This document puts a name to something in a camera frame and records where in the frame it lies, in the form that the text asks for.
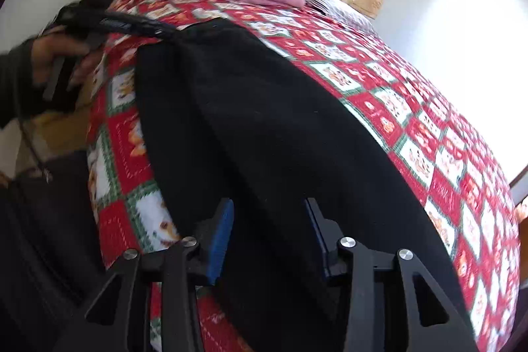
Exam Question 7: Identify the black pants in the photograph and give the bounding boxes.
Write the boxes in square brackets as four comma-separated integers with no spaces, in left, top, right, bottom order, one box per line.
[134,19,474,351]

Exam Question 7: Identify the person's left hand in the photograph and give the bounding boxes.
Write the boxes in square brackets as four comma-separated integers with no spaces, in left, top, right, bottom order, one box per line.
[30,27,104,86]

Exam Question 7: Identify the striped pillow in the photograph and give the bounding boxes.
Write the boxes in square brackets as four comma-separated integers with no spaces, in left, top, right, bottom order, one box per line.
[305,0,378,36]

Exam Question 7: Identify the person's left forearm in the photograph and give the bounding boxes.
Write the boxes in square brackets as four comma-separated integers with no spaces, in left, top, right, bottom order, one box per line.
[1,38,76,127]

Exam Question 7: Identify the red patterned bed quilt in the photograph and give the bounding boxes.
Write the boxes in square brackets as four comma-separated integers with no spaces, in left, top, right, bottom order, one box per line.
[88,0,520,351]

